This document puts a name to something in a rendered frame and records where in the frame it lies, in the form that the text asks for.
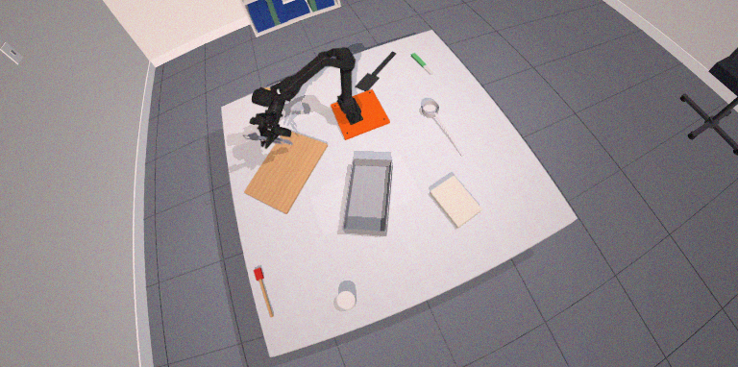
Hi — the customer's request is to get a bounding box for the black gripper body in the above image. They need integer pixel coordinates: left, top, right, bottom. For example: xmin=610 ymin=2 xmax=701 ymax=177
xmin=249 ymin=108 xmax=291 ymax=137

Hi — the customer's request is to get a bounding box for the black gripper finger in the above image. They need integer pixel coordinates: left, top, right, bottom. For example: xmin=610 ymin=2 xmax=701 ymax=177
xmin=257 ymin=128 xmax=270 ymax=148
xmin=264 ymin=131 xmax=280 ymax=148

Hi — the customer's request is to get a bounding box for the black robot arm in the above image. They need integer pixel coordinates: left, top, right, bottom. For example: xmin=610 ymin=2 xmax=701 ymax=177
xmin=252 ymin=47 xmax=363 ymax=126

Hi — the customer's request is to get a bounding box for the black spatula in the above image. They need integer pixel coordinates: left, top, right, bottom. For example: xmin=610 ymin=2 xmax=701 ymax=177
xmin=355 ymin=52 xmax=397 ymax=91

